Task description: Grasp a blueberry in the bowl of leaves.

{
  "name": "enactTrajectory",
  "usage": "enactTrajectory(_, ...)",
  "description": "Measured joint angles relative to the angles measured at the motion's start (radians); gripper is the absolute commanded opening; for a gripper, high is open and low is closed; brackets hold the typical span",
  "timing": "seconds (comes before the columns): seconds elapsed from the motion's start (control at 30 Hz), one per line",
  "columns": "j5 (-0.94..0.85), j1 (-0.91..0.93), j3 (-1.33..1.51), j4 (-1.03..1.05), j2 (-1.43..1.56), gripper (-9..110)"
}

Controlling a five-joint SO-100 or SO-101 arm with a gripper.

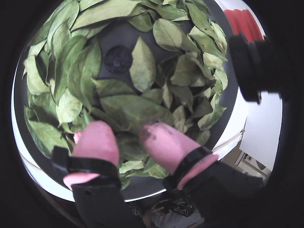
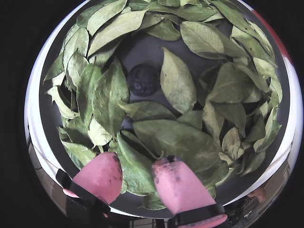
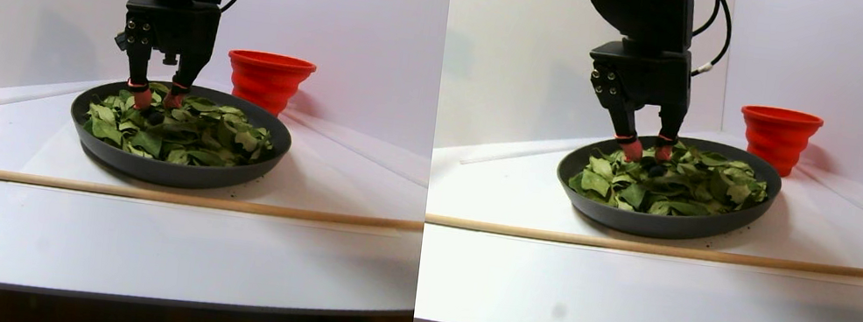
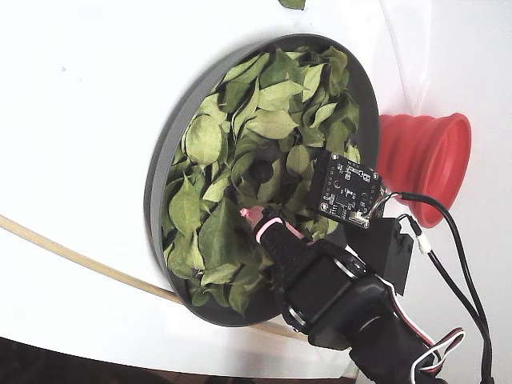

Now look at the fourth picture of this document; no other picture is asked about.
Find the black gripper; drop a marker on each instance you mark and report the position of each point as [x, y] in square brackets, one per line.
[289, 256]

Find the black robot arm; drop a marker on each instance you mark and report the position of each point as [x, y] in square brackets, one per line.
[384, 332]

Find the pile of green leaves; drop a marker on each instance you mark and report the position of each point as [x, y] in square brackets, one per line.
[276, 120]

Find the grey round bowl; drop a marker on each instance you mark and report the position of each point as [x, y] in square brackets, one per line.
[368, 100]

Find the red collapsible silicone cup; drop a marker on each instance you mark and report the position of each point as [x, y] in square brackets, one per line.
[420, 160]

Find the light wooden strip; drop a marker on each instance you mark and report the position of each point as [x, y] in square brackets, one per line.
[100, 266]

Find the single loose green leaf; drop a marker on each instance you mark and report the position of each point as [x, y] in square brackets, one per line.
[294, 3]

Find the black camera circuit board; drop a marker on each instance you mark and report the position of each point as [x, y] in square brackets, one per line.
[346, 190]

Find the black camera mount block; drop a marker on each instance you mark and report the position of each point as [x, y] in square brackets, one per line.
[386, 256]

